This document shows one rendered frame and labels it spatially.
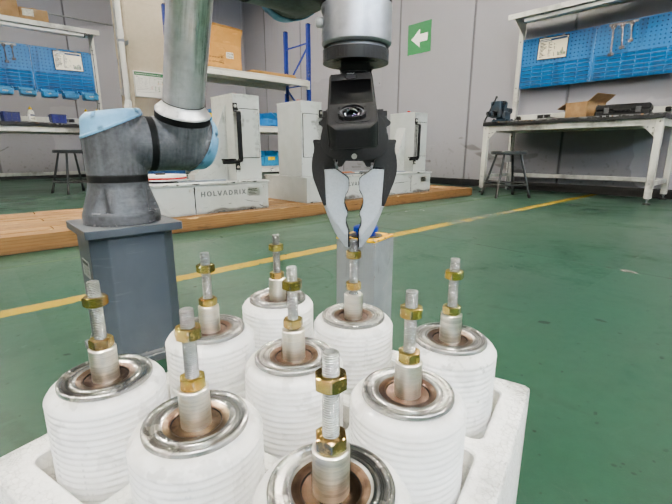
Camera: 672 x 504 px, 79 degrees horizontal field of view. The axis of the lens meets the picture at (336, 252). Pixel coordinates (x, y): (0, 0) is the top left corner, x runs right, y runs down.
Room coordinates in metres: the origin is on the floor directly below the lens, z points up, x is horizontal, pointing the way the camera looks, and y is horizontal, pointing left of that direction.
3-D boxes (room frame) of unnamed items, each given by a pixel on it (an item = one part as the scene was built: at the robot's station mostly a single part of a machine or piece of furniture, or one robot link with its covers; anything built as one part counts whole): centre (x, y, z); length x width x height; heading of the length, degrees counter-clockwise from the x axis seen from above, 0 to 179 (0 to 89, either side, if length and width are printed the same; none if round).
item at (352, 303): (0.47, -0.02, 0.26); 0.02 x 0.02 x 0.03
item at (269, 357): (0.37, 0.04, 0.25); 0.08 x 0.08 x 0.01
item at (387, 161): (0.46, -0.04, 0.43); 0.05 x 0.02 x 0.09; 87
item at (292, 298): (0.37, 0.04, 0.30); 0.01 x 0.01 x 0.08
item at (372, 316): (0.47, -0.02, 0.25); 0.08 x 0.08 x 0.01
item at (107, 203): (0.88, 0.46, 0.35); 0.15 x 0.15 x 0.10
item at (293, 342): (0.37, 0.04, 0.26); 0.02 x 0.02 x 0.03
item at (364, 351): (0.47, -0.02, 0.16); 0.10 x 0.10 x 0.18
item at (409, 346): (0.30, -0.06, 0.30); 0.01 x 0.01 x 0.08
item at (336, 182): (0.49, 0.00, 0.38); 0.06 x 0.03 x 0.09; 177
